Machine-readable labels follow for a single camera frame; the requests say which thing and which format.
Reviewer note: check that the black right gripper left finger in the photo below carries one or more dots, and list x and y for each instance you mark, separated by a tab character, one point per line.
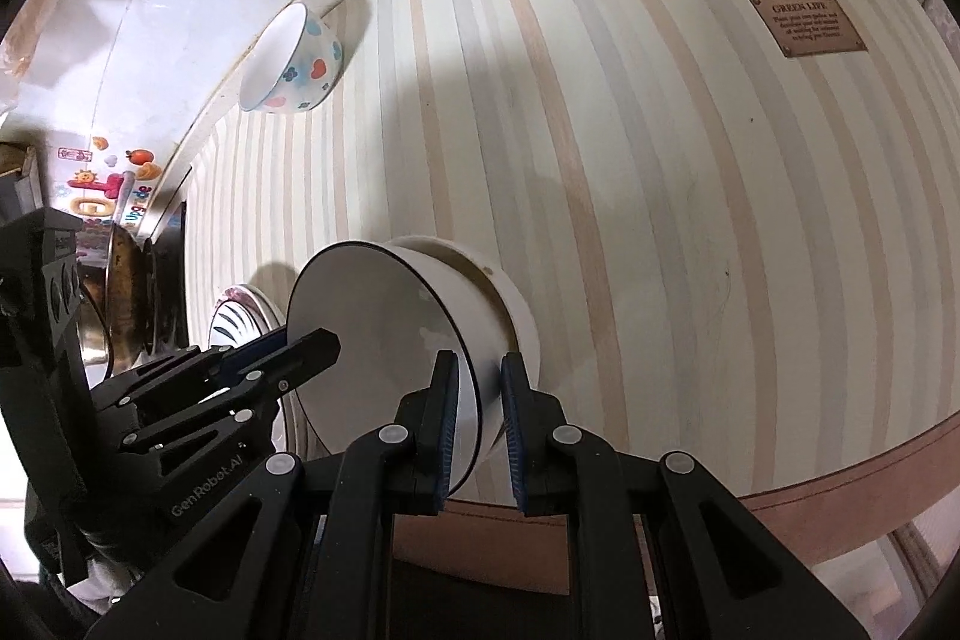
402	468

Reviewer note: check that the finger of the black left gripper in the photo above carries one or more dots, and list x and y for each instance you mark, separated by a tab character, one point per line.
176	381
263	384

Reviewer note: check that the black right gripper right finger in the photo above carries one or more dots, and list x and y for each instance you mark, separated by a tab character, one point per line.
558	469

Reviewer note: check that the white bowl black rim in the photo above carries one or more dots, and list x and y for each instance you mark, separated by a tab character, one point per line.
394	307

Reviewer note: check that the white bowl coloured hearts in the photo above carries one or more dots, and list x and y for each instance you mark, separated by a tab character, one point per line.
293	65

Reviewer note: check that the white plate blue dashes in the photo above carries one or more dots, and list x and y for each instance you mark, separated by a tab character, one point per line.
242	314

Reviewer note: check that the stainless steel pot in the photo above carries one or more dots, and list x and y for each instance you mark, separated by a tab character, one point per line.
95	341

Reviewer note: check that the black gas stove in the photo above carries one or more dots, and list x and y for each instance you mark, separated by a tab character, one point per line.
166	283

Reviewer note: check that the striped cat table mat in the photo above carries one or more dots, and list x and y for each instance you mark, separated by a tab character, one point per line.
748	256

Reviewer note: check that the brown leather mat label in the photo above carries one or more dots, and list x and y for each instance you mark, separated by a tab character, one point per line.
802	28

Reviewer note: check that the colourful cartoon wall sticker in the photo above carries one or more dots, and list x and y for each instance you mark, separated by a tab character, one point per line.
100	179

